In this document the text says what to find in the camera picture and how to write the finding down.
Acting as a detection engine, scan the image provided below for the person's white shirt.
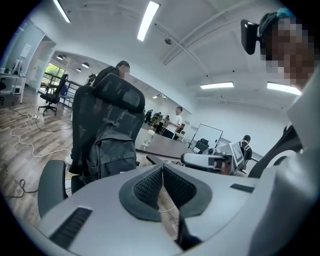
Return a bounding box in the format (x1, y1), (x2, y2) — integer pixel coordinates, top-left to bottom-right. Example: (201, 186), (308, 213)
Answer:
(249, 72), (320, 256)

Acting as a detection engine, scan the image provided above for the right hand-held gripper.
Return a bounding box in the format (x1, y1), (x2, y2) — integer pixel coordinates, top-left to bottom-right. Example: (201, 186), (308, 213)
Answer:
(180, 140), (248, 176)

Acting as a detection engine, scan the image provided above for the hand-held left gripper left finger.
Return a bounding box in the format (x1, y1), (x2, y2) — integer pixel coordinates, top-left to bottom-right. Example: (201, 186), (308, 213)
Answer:
(119, 164), (164, 223)

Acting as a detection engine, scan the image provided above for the window with green view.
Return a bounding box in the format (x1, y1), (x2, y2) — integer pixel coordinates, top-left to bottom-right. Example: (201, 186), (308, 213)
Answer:
(40, 62), (66, 89)

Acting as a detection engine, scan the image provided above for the small black office chair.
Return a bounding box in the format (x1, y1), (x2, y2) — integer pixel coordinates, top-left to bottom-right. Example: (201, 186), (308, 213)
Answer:
(193, 137), (210, 154)

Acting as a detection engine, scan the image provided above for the black floor cable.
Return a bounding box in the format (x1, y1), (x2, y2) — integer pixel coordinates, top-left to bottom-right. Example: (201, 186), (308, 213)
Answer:
(3, 178), (39, 199)

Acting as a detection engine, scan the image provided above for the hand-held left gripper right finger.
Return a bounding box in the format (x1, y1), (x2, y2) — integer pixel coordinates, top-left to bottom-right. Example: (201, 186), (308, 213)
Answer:
(162, 164), (213, 219)

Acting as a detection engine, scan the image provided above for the black swivel office chair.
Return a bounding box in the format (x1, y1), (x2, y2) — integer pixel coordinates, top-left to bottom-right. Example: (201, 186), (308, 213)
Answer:
(37, 73), (69, 116)

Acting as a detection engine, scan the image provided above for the white shelf desk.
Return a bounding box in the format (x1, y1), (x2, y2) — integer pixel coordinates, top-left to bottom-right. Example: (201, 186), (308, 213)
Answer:
(0, 71), (27, 105)

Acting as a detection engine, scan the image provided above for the black mesh office chair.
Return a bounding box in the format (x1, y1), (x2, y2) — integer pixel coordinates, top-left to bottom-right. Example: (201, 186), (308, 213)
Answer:
(37, 72), (146, 219)

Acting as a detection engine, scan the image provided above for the white whiteboard on stand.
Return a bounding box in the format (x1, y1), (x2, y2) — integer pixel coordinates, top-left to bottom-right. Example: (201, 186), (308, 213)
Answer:
(188, 123), (224, 151)

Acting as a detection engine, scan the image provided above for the black backpack bag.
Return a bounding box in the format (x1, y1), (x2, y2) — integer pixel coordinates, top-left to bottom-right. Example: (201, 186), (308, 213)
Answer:
(85, 124), (138, 181)

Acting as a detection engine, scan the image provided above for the white bottle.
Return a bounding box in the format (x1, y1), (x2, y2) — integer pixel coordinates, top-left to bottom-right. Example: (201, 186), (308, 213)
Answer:
(141, 129), (156, 148)

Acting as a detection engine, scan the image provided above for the black body strap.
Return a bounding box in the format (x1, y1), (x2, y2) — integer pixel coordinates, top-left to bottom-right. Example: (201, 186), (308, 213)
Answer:
(248, 122), (304, 179)

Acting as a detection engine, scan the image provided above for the white paper sheet on wall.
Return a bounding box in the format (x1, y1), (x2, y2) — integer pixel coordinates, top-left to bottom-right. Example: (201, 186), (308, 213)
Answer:
(20, 43), (33, 59)

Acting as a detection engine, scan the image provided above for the long brown table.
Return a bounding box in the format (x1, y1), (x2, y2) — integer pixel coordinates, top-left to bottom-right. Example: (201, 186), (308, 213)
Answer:
(135, 133), (241, 164)

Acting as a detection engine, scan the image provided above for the black head-worn camera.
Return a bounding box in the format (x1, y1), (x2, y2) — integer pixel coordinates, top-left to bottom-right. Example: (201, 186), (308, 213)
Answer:
(240, 19), (261, 56)

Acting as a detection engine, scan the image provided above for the long ceiling light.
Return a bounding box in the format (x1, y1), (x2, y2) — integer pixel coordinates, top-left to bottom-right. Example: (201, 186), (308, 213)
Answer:
(53, 0), (72, 24)
(136, 0), (161, 43)
(199, 80), (235, 90)
(266, 81), (303, 96)

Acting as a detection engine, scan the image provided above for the white floor cable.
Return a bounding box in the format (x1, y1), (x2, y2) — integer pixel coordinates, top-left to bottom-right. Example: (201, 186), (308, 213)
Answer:
(9, 114), (74, 159)

